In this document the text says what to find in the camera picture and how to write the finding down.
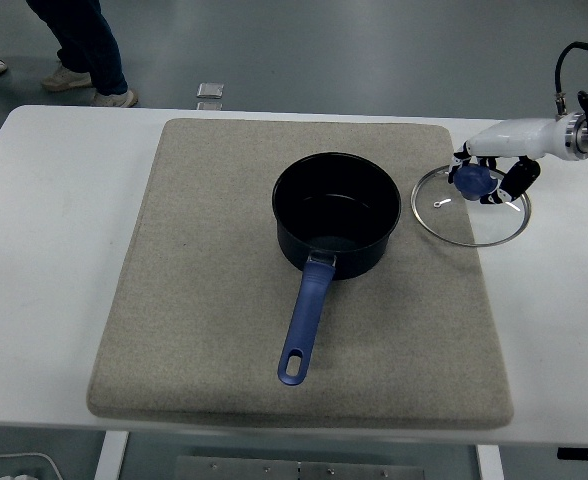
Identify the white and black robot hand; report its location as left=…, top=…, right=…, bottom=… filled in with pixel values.
left=447, top=114, right=571, bottom=207

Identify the glass pot lid blue knob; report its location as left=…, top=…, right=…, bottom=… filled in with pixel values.
left=410, top=162, right=533, bottom=249

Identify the white table leg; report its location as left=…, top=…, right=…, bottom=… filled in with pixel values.
left=476, top=443, right=505, bottom=480
left=93, top=430, right=130, bottom=480

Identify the beige fabric mat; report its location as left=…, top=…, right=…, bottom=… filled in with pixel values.
left=86, top=118, right=515, bottom=430

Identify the grey metal plate with screws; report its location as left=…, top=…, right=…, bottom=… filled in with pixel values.
left=173, top=454, right=428, bottom=480

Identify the white rounded tray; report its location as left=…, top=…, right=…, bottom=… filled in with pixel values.
left=0, top=452, right=60, bottom=480

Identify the dark pot with blue handle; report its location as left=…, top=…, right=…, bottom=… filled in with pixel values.
left=271, top=152, right=403, bottom=388

